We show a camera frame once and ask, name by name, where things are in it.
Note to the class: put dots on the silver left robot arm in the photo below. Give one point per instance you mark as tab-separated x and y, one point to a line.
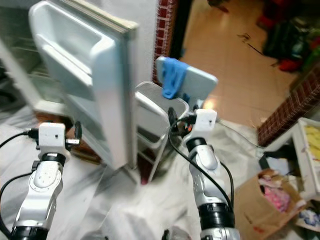
42	190

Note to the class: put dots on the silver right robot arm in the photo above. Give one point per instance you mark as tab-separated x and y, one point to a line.
210	185

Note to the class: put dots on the white fridge door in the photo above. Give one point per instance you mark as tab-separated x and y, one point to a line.
110	90

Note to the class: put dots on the white fridge body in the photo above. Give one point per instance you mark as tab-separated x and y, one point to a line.
20	60

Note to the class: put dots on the blue cloth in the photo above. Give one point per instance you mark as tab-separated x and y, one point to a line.
174	77

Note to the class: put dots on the pale blue plastic chair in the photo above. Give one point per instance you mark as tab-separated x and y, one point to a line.
200	82

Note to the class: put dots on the brown cardboard box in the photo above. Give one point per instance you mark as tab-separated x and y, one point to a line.
250	215

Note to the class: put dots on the pink cloth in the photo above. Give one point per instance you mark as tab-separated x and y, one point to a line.
276	195

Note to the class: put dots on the white shelf unit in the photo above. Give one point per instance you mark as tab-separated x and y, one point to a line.
305	165

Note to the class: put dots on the dark bags heap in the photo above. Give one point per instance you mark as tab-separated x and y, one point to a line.
285	40

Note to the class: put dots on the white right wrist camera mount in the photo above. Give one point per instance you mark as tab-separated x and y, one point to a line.
205	120

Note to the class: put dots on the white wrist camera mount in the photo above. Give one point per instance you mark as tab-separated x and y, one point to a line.
205	120
52	136

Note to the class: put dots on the grey metal frame chair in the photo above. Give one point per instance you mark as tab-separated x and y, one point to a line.
152	112

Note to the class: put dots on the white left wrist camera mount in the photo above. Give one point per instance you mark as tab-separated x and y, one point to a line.
52	136

